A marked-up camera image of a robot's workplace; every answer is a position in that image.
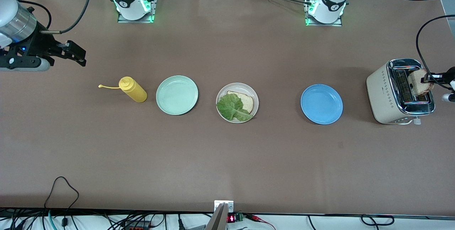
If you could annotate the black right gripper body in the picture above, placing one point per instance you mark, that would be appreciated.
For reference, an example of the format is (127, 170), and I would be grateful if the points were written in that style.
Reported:
(39, 44)

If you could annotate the brown bread slice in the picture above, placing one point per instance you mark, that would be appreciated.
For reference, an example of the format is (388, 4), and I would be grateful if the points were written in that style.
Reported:
(248, 102)
(417, 86)

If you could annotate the yellow mustard squeeze bottle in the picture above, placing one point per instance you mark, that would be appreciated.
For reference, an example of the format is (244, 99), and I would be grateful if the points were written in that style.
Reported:
(137, 93)

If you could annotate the green lettuce leaf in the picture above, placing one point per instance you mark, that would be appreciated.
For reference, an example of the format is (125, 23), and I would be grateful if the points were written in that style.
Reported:
(231, 107)

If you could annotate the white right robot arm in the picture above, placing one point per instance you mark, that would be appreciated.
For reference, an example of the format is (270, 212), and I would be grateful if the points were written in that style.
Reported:
(7, 6)

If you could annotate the light green plate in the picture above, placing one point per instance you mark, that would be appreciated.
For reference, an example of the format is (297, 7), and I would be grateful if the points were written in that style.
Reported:
(177, 95)

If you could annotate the blue plate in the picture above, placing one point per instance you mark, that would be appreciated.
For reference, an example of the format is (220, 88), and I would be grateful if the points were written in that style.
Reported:
(321, 104)

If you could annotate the beige plate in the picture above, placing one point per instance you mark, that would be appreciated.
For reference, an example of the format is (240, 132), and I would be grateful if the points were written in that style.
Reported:
(237, 85)

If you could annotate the beige chrome toaster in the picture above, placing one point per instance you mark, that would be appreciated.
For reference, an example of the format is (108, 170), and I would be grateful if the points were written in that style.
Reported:
(382, 95)

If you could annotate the orange connector block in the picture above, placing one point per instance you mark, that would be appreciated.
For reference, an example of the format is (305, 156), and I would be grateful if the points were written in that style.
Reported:
(137, 227)

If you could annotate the grey metal beam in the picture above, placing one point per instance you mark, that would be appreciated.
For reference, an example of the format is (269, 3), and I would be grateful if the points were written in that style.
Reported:
(217, 221)

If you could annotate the red digit display module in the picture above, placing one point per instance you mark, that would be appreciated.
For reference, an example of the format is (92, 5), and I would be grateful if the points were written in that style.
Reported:
(231, 218)

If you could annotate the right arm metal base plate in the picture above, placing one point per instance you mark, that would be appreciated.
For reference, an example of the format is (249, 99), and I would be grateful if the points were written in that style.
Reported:
(135, 21)

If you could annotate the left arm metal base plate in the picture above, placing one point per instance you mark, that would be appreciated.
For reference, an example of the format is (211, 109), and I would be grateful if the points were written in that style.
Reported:
(325, 24)

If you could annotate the small metal edge bracket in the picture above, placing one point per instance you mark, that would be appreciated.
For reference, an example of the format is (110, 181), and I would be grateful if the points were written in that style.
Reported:
(229, 207)

